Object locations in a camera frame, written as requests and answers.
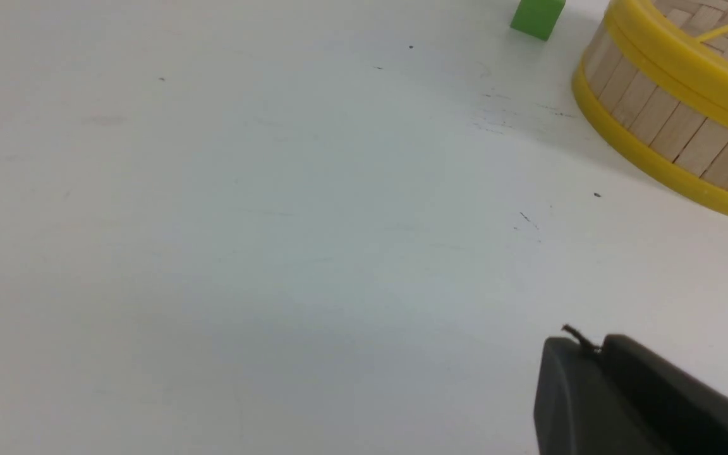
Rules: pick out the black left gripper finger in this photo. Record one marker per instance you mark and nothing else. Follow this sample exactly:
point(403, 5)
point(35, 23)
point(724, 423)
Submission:
point(619, 397)

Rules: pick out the yellow bamboo steamer lid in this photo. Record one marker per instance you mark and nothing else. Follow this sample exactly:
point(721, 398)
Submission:
point(653, 83)

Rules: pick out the green cube block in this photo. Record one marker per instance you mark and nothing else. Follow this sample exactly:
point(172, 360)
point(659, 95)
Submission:
point(537, 17)

